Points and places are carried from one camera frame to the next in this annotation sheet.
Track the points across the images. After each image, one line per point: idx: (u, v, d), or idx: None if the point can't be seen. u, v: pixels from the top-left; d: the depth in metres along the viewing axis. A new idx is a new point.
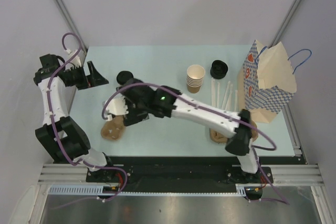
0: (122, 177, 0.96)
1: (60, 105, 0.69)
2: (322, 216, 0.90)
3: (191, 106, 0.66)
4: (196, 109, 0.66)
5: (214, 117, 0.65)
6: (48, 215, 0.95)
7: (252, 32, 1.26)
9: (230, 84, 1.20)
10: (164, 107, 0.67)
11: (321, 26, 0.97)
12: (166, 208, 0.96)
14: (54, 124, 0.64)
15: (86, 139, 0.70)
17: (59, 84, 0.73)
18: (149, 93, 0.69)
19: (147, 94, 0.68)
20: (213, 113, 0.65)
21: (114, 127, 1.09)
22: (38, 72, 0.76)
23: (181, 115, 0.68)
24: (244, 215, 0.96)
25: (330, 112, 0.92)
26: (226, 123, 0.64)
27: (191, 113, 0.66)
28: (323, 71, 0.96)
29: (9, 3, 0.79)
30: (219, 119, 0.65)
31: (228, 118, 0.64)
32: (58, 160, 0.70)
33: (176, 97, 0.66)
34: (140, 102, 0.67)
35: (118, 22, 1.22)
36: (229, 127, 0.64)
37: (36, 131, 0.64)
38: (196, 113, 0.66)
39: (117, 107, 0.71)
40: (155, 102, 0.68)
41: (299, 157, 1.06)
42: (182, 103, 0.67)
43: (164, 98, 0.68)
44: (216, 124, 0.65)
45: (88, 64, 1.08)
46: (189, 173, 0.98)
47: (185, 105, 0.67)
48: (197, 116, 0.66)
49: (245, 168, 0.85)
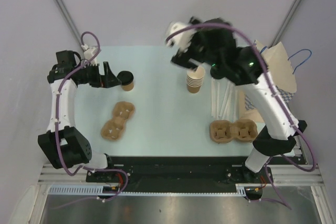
0: (122, 178, 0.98)
1: (67, 112, 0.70)
2: (323, 216, 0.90)
3: (269, 91, 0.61)
4: (272, 96, 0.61)
5: (282, 115, 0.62)
6: (47, 215, 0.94)
7: (252, 33, 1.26)
9: (230, 85, 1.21)
10: (244, 72, 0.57)
11: (321, 26, 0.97)
12: (166, 208, 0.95)
14: (57, 131, 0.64)
15: (87, 150, 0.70)
17: (70, 88, 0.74)
18: (235, 46, 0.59)
19: (231, 45, 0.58)
20: (284, 110, 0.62)
21: (114, 127, 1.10)
22: (52, 71, 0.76)
23: (253, 94, 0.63)
24: (244, 215, 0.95)
25: (330, 112, 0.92)
26: (285, 126, 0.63)
27: (265, 97, 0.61)
28: (323, 71, 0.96)
29: (10, 3, 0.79)
30: (282, 118, 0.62)
31: (292, 124, 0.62)
32: (56, 167, 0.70)
33: (264, 72, 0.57)
34: (221, 49, 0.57)
35: (118, 22, 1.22)
36: (285, 130, 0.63)
37: (39, 136, 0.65)
38: (270, 99, 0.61)
39: (184, 38, 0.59)
40: (237, 60, 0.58)
41: (299, 157, 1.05)
42: (265, 84, 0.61)
43: (251, 64, 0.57)
44: (276, 121, 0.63)
45: (104, 65, 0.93)
46: (189, 173, 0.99)
47: (266, 86, 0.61)
48: (269, 104, 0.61)
49: (249, 163, 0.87)
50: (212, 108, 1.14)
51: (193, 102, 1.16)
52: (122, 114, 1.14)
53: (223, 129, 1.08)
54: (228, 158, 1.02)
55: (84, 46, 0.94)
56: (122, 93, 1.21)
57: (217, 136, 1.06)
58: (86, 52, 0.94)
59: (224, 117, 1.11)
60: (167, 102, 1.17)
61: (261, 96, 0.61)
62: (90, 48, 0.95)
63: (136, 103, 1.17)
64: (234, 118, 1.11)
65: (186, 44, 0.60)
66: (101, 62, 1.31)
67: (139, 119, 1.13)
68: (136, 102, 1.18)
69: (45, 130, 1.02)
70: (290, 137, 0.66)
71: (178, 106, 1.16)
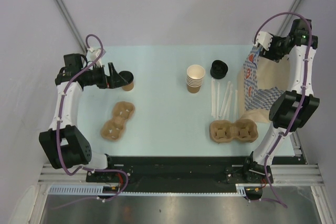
0: (123, 178, 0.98)
1: (70, 112, 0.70)
2: (322, 216, 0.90)
3: (304, 54, 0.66)
4: (302, 60, 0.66)
5: (300, 75, 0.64)
6: (47, 214, 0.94)
7: (252, 33, 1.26)
9: (230, 84, 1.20)
10: (294, 41, 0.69)
11: (321, 26, 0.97)
12: (166, 208, 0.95)
14: (58, 130, 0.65)
15: (87, 152, 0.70)
17: (75, 90, 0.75)
18: (304, 34, 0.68)
19: (296, 28, 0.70)
20: (305, 72, 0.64)
21: (115, 127, 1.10)
22: (60, 74, 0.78)
23: (292, 55, 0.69)
24: (245, 215, 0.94)
25: (329, 112, 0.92)
26: (296, 85, 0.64)
27: (297, 57, 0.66)
28: (322, 71, 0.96)
29: (10, 3, 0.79)
30: (300, 77, 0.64)
31: (303, 84, 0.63)
32: (55, 167, 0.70)
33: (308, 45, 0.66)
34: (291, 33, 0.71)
35: (118, 23, 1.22)
36: (293, 87, 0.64)
37: (40, 133, 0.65)
38: (300, 61, 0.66)
39: (266, 41, 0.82)
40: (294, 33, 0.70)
41: (299, 157, 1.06)
42: (303, 49, 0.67)
43: (304, 36, 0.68)
44: (293, 77, 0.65)
45: (109, 66, 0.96)
46: (189, 173, 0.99)
47: (302, 51, 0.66)
48: (296, 64, 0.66)
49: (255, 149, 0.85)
50: (212, 108, 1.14)
51: (194, 102, 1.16)
52: (122, 114, 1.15)
53: (223, 129, 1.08)
54: (229, 158, 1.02)
55: (90, 48, 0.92)
56: (122, 93, 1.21)
57: (217, 136, 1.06)
58: (92, 54, 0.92)
59: (224, 117, 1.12)
60: (166, 102, 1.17)
61: (294, 53, 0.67)
62: (95, 50, 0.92)
63: (136, 103, 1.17)
64: (234, 118, 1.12)
65: (268, 44, 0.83)
66: (104, 61, 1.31)
67: (140, 119, 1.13)
68: (136, 102, 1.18)
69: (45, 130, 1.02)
70: (298, 98, 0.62)
71: (179, 106, 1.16)
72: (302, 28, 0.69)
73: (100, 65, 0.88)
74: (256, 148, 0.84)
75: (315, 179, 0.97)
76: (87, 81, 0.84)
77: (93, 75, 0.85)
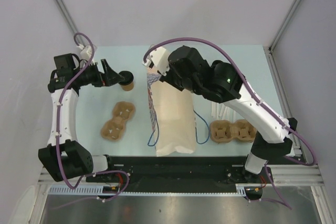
0: (123, 178, 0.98)
1: (68, 125, 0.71)
2: (323, 216, 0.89)
3: (254, 100, 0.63)
4: (257, 105, 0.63)
5: (272, 119, 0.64)
6: (47, 215, 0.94)
7: (252, 32, 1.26)
9: None
10: (226, 92, 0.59)
11: (319, 24, 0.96)
12: (166, 208, 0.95)
14: (58, 146, 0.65)
15: (88, 162, 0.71)
17: (71, 98, 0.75)
18: (224, 74, 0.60)
19: (219, 76, 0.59)
20: (272, 114, 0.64)
21: (115, 127, 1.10)
22: (52, 81, 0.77)
23: (240, 108, 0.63)
24: (245, 215, 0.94)
25: (328, 110, 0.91)
26: (278, 128, 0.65)
27: (252, 107, 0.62)
28: (322, 70, 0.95)
29: (9, 3, 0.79)
30: (274, 123, 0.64)
31: (283, 125, 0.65)
32: (58, 180, 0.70)
33: (252, 94, 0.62)
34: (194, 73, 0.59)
35: (118, 22, 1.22)
36: (279, 133, 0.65)
37: (40, 150, 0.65)
38: (258, 109, 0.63)
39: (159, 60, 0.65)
40: (214, 80, 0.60)
41: (299, 157, 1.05)
42: (247, 95, 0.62)
43: (229, 81, 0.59)
44: (269, 127, 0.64)
45: (102, 62, 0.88)
46: (189, 173, 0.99)
47: (250, 98, 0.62)
48: (259, 113, 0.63)
49: (255, 171, 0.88)
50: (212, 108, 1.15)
51: (197, 102, 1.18)
52: (123, 114, 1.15)
53: (224, 129, 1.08)
54: (229, 158, 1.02)
55: (80, 45, 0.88)
56: (123, 93, 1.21)
57: (217, 136, 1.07)
58: (83, 52, 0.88)
59: (224, 117, 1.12)
60: None
61: (245, 107, 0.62)
62: (86, 47, 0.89)
63: (135, 103, 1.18)
64: (234, 118, 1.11)
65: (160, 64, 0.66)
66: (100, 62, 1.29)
67: (140, 119, 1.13)
68: (137, 102, 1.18)
69: (45, 130, 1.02)
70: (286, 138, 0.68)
71: None
72: (219, 72, 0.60)
73: (92, 63, 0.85)
74: (249, 160, 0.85)
75: (315, 176, 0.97)
76: (81, 82, 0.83)
77: (86, 74, 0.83)
